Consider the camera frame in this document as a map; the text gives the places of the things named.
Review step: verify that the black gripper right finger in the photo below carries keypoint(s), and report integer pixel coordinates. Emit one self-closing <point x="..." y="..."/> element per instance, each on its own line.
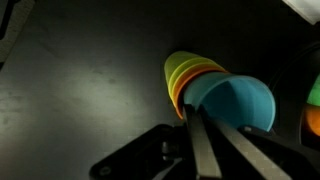
<point x="254" y="156"/>

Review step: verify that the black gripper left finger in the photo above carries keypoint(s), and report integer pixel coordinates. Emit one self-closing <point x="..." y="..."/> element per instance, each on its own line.
<point x="206" y="164"/>

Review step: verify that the open white book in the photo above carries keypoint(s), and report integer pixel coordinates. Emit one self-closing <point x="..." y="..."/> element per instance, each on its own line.
<point x="309" y="10"/>

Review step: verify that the yellow plastic cup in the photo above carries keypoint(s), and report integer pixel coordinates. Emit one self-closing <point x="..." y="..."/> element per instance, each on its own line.
<point x="189" y="63"/>

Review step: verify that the black fruit bowl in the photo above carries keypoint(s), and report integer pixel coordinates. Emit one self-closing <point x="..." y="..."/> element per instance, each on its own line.
<point x="291" y="87"/>

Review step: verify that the green fruit in bowl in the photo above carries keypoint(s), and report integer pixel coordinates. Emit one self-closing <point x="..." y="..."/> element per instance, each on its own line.
<point x="314" y="95"/>

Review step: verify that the blue plastic cup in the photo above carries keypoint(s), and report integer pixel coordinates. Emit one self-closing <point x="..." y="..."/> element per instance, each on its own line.
<point x="235" y="99"/>

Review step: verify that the orange plastic cup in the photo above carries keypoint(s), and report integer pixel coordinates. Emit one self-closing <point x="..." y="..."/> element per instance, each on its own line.
<point x="183" y="78"/>

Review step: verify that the orange fruit in bowl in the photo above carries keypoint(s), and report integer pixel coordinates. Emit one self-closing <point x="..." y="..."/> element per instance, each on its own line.
<point x="312" y="117"/>

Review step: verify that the lime green plastic cup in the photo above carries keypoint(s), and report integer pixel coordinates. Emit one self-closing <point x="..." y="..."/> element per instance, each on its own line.
<point x="174" y="60"/>

